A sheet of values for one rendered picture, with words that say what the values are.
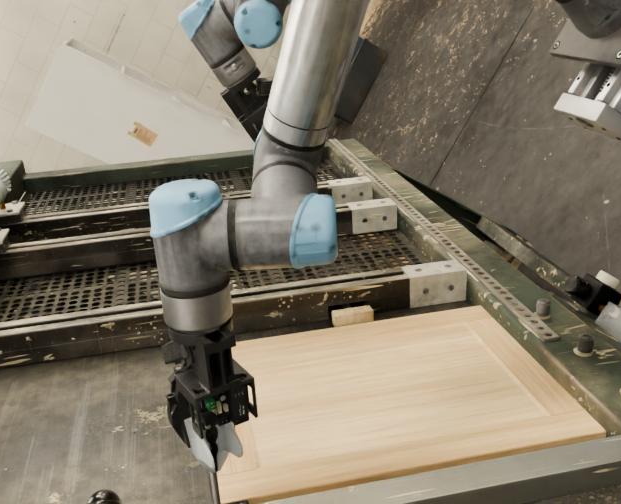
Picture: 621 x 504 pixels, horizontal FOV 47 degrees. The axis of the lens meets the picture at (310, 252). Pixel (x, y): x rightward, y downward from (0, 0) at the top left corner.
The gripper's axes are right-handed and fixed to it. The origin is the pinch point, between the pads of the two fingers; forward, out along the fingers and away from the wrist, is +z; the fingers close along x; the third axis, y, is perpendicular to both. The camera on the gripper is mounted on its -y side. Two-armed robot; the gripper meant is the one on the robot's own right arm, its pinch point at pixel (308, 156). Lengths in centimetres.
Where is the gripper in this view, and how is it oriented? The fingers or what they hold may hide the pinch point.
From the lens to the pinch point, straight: 141.6
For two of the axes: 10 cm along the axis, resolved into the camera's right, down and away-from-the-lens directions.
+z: 5.4, 7.4, 4.0
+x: 2.1, 3.4, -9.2
